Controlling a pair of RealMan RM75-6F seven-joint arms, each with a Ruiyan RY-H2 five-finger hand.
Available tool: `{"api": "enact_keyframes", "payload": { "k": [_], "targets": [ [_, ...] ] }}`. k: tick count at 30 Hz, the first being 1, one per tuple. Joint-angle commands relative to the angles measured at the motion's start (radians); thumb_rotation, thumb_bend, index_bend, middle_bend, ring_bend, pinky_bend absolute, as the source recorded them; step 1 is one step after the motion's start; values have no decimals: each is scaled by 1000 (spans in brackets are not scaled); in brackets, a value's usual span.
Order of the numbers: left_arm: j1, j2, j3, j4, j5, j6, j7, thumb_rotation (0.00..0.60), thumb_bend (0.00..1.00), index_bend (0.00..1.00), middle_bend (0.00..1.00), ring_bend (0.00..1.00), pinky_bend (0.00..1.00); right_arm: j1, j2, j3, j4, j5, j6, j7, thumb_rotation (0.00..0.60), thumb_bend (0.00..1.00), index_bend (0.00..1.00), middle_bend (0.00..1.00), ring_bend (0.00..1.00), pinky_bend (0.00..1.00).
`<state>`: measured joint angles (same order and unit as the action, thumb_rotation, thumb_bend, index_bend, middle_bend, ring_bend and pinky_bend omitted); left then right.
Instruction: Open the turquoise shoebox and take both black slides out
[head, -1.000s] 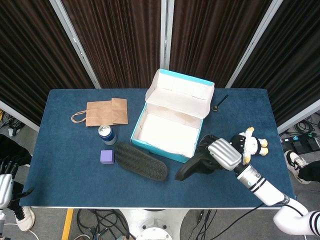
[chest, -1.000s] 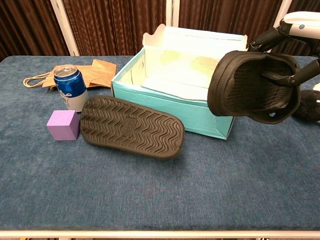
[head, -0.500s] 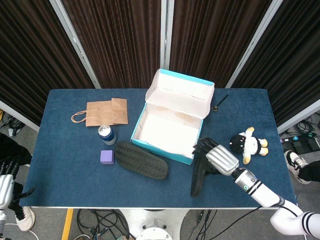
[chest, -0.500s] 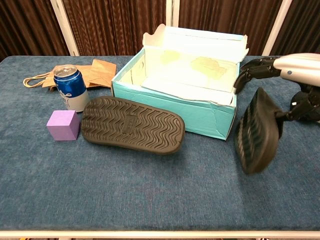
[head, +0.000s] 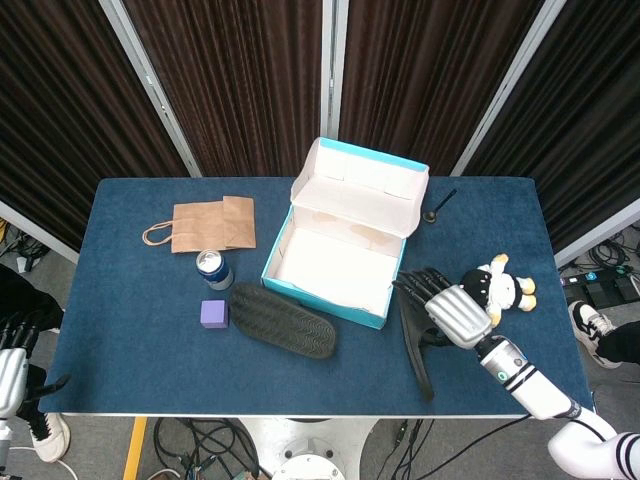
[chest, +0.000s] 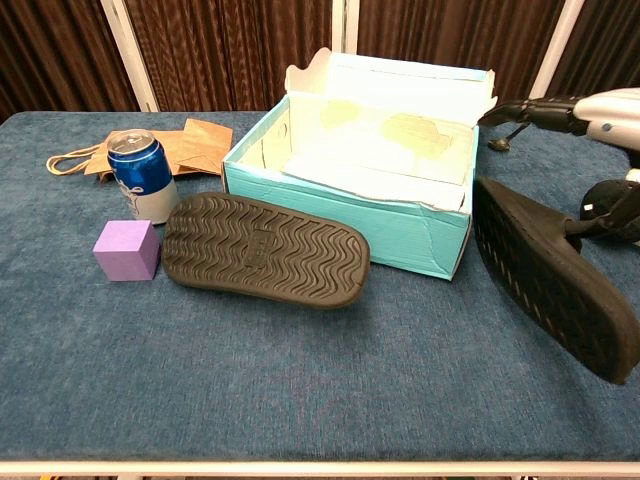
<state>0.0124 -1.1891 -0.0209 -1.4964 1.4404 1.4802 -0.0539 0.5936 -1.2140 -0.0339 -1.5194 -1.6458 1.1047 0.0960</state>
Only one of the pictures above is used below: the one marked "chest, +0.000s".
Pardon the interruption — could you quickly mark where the white wrapping paper sheet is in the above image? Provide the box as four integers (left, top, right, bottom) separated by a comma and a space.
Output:
280, 154, 474, 211

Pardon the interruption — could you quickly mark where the white partition post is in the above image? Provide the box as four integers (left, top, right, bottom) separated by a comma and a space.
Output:
529, 0, 586, 99
99, 0, 160, 112
332, 0, 359, 54

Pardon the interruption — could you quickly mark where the brown paper bag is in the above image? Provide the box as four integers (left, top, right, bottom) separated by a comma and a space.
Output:
46, 117, 235, 182

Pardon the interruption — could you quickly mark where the light blue shoe box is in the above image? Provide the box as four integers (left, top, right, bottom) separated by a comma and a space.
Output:
221, 48, 497, 282

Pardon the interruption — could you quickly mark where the blue table mat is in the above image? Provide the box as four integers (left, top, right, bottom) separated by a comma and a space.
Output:
0, 110, 640, 464

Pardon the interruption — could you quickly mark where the blue soda can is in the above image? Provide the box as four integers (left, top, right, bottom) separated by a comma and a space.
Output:
106, 128, 180, 226

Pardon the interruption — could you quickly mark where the small black spoon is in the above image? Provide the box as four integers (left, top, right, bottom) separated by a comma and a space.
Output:
487, 122, 527, 152

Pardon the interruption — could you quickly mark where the black shoe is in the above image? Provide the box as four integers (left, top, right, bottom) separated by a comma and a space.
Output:
160, 191, 372, 311
472, 175, 640, 386

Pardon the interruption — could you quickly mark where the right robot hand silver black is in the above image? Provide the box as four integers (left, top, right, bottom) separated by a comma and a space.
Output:
477, 87, 640, 241

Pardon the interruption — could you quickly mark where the brown pleated partition panel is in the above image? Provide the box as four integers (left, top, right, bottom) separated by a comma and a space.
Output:
124, 0, 341, 112
0, 0, 139, 121
549, 0, 640, 99
357, 0, 566, 109

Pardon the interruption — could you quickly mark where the purple foam cube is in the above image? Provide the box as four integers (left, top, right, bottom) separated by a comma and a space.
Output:
92, 219, 162, 283

